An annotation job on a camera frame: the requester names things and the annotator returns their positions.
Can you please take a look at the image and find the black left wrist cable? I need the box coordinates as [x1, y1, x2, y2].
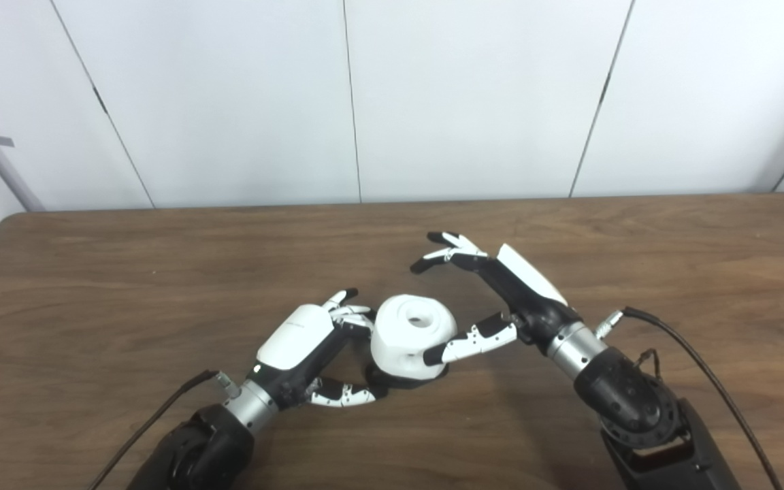
[86, 370, 242, 490]

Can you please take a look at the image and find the thin black wire loop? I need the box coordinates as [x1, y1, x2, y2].
[634, 348, 662, 382]

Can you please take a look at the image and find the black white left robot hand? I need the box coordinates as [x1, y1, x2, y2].
[252, 289, 389, 410]

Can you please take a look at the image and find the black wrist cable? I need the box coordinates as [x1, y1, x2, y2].
[86, 370, 242, 490]
[595, 307, 784, 490]

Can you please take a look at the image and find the round white plastic piece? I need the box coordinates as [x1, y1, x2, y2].
[370, 294, 459, 380]

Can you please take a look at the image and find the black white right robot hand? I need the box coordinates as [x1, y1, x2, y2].
[410, 231, 583, 366]

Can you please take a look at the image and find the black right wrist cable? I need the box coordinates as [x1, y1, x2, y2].
[595, 307, 784, 490]

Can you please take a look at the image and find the black plastic holder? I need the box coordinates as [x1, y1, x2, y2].
[363, 364, 448, 390]

